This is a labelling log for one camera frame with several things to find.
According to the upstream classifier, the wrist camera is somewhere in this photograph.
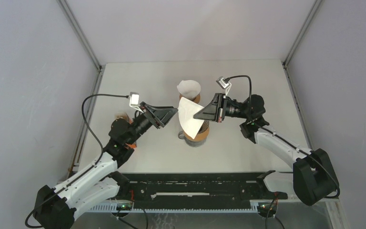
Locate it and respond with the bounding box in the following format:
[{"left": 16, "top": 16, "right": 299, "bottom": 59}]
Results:
[
  {"left": 128, "top": 92, "right": 144, "bottom": 113},
  {"left": 216, "top": 76, "right": 232, "bottom": 95}
]

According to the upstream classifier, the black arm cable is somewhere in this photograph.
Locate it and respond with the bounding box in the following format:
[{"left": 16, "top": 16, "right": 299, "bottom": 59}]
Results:
[
  {"left": 24, "top": 93, "right": 132, "bottom": 229},
  {"left": 225, "top": 74, "right": 342, "bottom": 200}
]

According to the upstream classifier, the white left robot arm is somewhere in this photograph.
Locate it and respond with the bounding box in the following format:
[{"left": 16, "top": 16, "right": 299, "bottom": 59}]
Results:
[{"left": 32, "top": 102, "right": 178, "bottom": 229}]

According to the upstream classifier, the orange coffee filter box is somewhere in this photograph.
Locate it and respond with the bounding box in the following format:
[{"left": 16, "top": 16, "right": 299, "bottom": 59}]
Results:
[{"left": 115, "top": 113, "right": 137, "bottom": 149}]

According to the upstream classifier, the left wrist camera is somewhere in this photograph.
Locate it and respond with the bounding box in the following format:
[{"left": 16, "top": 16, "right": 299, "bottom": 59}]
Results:
[{"left": 128, "top": 92, "right": 144, "bottom": 113}]

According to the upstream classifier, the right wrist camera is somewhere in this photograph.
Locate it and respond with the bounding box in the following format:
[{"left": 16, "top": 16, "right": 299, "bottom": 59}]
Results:
[{"left": 216, "top": 76, "right": 232, "bottom": 95}]

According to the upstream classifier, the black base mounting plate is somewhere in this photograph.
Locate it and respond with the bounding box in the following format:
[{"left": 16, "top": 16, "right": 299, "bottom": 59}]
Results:
[{"left": 111, "top": 172, "right": 276, "bottom": 210}]

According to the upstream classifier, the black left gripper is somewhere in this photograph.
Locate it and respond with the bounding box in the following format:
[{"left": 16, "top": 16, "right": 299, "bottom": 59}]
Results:
[{"left": 126, "top": 102, "right": 177, "bottom": 145}]

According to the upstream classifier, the aluminium frame rail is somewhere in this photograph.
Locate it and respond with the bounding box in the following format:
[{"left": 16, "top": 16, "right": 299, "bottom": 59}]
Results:
[{"left": 56, "top": 0, "right": 103, "bottom": 72}]

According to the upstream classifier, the wooden dripper holder ring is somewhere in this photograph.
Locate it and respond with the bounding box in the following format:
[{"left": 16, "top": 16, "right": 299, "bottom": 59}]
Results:
[{"left": 179, "top": 94, "right": 201, "bottom": 104}]

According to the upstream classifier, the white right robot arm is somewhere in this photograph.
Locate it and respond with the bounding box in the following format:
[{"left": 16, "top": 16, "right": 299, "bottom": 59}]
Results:
[{"left": 193, "top": 93, "right": 340, "bottom": 206}]

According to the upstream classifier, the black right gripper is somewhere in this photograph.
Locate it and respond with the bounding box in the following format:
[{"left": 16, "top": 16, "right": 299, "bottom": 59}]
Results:
[{"left": 193, "top": 93, "right": 250, "bottom": 123}]

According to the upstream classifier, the white paper coffee filter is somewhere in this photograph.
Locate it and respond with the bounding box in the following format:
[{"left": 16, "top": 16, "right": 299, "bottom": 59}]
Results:
[{"left": 177, "top": 80, "right": 201, "bottom": 100}]

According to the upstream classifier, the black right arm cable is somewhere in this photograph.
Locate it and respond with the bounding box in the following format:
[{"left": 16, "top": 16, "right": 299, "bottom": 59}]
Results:
[{"left": 225, "top": 74, "right": 342, "bottom": 200}]

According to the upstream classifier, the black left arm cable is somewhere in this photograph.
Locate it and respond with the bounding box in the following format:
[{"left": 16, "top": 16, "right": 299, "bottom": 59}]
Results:
[{"left": 24, "top": 93, "right": 132, "bottom": 229}]

